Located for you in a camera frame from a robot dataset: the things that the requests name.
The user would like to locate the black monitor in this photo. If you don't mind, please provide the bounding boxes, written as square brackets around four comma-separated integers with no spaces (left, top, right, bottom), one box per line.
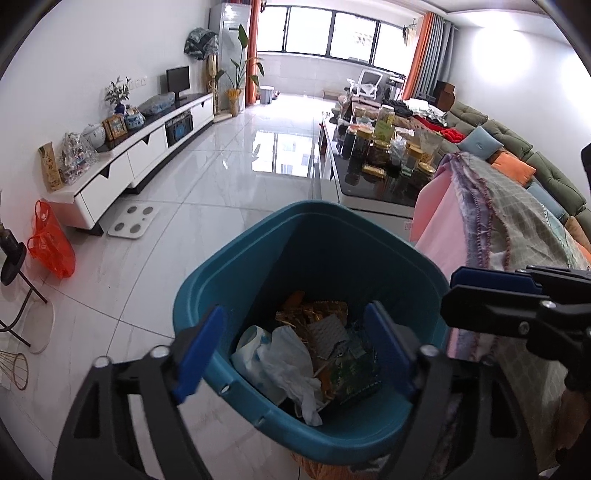
[166,65,191,103]

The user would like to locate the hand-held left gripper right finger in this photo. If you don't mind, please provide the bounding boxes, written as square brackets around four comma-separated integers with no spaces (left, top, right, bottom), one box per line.
[362,300,541,480]

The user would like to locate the green patterned tablecloth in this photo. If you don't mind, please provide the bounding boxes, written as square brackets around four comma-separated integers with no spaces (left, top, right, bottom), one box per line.
[436,152,591,472]

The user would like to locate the clear wrapped gift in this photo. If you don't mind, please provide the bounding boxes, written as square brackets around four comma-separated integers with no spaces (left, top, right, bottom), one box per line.
[60,132,99,185]

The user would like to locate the pile of clothes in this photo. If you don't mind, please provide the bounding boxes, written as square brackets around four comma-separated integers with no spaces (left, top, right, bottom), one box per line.
[392,98,448,123]

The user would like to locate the blue cushion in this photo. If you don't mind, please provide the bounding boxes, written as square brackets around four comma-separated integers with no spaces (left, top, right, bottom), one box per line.
[526,180,568,217]
[457,126,504,160]

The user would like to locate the white refrigerator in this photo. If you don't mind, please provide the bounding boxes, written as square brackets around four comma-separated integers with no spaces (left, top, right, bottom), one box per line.
[209,2,252,112]

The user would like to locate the white tissue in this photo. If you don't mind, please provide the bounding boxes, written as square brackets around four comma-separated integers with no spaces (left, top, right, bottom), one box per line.
[256,325,326,428]

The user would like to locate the white office chair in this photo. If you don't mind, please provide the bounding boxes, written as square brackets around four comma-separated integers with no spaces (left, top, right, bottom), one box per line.
[347,69,384,99]

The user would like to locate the white black TV cabinet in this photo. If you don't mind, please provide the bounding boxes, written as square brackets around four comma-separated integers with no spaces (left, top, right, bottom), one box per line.
[44,91,217,236]

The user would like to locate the white bathroom scale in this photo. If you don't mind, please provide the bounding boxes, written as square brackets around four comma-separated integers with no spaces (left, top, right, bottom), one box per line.
[107,203,160,239]

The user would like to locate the red cloth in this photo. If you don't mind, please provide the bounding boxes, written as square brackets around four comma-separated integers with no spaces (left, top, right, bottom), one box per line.
[413,115,467,144]

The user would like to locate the grey white snack packet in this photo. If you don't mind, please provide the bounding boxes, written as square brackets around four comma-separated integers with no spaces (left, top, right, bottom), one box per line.
[307,316,349,360]

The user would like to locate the small plant in blue vase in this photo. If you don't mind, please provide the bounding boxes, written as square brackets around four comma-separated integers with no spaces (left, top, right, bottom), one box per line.
[104,76,132,116]

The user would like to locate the pink table cover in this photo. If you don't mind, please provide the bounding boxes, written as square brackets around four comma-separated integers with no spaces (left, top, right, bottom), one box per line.
[409,159,462,356]

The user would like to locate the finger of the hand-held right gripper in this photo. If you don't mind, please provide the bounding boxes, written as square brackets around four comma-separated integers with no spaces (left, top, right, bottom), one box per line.
[440,281,591,393]
[450,264,591,296]

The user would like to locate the orange plastic bag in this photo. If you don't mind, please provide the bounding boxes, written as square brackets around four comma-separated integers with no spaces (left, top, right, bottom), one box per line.
[27,199,77,278]

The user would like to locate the blue patterned bag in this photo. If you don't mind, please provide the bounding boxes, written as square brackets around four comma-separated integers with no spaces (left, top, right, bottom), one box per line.
[137,95,176,117]

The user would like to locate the flat gold snack packet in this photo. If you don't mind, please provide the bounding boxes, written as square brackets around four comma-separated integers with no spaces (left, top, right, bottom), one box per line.
[300,300,349,328]

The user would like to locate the green brown sofa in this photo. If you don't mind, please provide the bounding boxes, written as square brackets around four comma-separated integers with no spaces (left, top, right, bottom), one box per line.
[406,99,591,259]

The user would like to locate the gold floor stand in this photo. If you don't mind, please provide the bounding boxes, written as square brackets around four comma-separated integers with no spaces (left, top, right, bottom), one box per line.
[205,53,220,114]

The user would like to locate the orange grey curtain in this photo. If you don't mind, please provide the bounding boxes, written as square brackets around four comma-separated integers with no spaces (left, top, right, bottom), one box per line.
[402,11,458,102]

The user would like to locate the orange cushion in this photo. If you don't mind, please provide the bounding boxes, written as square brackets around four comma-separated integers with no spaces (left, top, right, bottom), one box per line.
[563,217,591,259]
[489,151,536,185]

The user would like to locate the dark patterned cloth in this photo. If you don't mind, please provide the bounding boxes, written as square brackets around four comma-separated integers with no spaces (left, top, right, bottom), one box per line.
[184,28,219,61]

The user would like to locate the brown wooden cabinet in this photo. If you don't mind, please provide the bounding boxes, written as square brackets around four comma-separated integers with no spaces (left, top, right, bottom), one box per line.
[434,80,455,112]

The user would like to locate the black white coffee table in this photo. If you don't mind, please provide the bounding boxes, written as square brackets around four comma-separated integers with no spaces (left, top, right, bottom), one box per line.
[318,111,419,217]

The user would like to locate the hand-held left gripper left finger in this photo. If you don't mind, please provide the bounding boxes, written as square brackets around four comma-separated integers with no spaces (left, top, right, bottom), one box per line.
[52,305,227,480]

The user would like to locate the tall green potted plant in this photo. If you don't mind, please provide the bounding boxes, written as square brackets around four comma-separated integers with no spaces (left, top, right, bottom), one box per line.
[217,23,266,116]

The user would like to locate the gold snack wrapper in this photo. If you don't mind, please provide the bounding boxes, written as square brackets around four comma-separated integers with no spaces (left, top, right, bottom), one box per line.
[276,292,309,329]

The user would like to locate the group of glass jars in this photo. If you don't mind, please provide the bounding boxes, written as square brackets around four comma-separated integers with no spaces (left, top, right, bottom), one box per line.
[339,104,439,185]

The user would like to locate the white blue crumpled packet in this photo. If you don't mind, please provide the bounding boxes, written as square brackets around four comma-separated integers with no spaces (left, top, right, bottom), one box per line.
[231,325,273,402]

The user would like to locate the large window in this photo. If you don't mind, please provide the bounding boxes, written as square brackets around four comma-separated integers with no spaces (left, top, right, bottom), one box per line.
[257,7,416,68]

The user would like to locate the white ceramic pot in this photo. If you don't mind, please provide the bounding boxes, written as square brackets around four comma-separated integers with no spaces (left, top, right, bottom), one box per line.
[82,122,108,149]

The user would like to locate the teal plastic bin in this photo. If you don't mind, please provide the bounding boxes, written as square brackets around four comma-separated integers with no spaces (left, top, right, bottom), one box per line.
[173,200,451,467]

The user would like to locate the yellow brown box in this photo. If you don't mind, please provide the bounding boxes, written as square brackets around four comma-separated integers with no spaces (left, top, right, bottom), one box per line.
[38,142,63,191]

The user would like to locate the green snack packet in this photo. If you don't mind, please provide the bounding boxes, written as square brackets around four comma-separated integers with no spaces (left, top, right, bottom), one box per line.
[323,342,382,402]

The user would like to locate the black metal plant stand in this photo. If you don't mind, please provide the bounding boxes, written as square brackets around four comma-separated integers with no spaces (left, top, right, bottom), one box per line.
[0,242,56,354]

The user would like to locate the gold wire ornament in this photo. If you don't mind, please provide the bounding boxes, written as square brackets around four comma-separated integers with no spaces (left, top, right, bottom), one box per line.
[0,351,29,391]

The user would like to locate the gold picture frame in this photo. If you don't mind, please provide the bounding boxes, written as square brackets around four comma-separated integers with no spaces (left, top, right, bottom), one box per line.
[102,115,129,141]

